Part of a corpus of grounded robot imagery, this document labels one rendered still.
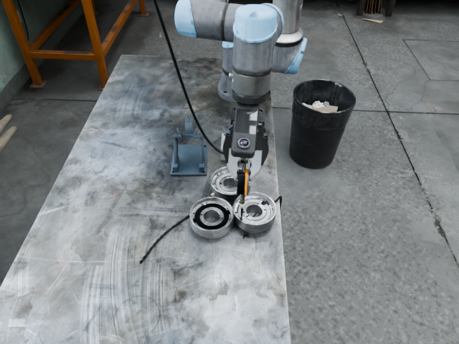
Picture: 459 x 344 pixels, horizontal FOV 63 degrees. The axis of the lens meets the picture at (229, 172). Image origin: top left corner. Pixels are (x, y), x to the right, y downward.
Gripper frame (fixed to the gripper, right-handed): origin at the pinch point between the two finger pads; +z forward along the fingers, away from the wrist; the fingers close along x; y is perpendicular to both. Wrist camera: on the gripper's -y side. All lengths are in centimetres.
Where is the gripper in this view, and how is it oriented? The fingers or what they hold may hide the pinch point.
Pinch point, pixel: (243, 177)
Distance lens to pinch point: 84.7
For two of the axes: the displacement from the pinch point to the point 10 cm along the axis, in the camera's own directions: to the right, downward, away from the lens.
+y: 0.5, -5.8, 8.1
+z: -0.4, 8.1, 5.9
